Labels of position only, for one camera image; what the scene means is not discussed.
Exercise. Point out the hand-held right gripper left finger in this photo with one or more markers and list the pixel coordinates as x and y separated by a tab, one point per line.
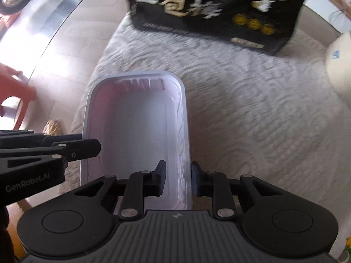
161	178

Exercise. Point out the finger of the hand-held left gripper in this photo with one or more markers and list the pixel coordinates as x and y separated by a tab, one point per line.
85	146
33	139

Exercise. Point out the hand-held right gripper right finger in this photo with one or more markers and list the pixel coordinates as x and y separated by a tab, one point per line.
195	180

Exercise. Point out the white plastic tray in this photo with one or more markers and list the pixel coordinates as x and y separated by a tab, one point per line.
137	131

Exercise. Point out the brown textured ball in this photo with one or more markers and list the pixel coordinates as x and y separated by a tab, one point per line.
53	127

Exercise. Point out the dark cloth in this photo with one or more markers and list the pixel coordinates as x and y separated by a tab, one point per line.
6	235

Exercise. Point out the red plastic stool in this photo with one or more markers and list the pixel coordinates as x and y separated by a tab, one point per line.
16	87

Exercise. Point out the white quilted tablecloth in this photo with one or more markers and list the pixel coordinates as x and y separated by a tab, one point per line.
246	115

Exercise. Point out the black snack bag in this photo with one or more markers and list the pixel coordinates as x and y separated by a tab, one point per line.
219	19

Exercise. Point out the cream tissue box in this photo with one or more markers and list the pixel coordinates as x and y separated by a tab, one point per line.
340	68

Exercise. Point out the white tv cabinet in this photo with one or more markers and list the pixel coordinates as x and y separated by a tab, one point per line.
323	16

